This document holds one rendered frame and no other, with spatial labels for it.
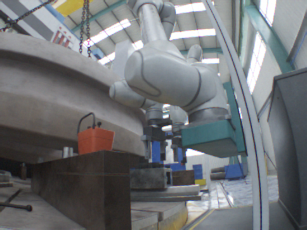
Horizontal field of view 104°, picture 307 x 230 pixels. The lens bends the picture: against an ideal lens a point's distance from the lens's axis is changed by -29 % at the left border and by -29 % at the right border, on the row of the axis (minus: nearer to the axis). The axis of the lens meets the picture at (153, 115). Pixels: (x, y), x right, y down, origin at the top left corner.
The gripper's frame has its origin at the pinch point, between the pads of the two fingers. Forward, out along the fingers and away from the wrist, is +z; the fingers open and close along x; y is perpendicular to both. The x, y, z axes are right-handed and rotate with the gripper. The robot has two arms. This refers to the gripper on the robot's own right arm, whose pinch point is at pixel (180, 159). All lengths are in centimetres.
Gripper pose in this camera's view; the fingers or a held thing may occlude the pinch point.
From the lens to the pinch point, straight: 105.8
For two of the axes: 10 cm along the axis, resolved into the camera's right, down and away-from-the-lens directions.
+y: 8.3, -2.3, -5.0
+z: 0.4, 9.3, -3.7
